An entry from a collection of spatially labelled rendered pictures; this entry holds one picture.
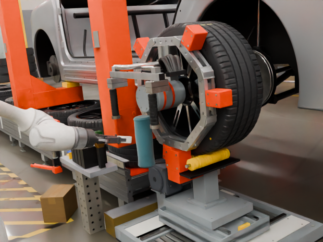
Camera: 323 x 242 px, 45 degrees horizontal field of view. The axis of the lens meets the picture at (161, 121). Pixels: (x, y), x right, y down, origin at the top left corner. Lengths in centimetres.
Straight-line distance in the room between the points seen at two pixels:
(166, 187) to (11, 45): 231
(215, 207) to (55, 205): 107
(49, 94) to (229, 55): 264
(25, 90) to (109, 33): 198
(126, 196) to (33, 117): 108
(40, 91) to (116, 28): 202
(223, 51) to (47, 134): 83
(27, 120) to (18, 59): 242
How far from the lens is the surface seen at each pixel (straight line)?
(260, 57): 216
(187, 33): 173
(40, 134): 148
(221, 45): 177
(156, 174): 226
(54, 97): 412
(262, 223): 214
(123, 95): 223
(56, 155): 345
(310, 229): 224
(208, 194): 212
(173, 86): 185
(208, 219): 200
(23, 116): 161
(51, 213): 270
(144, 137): 195
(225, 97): 165
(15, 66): 399
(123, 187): 250
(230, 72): 173
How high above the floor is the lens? 114
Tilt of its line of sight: 12 degrees down
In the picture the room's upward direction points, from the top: 5 degrees counter-clockwise
